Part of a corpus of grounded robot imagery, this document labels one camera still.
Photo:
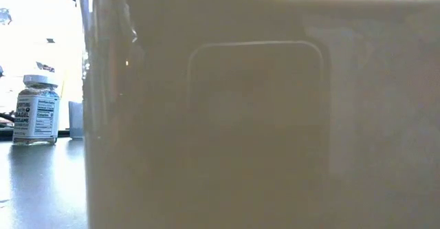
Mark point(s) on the white-lid bagel seasoning jar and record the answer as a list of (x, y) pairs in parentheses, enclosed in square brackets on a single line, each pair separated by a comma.
[(34, 119)]

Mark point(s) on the lower clear plastic bin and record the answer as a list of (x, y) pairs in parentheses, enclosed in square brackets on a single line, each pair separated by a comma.
[(240, 119)]

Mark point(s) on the silver metal bracket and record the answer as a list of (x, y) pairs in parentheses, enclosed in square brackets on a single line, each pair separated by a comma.
[(75, 119)]

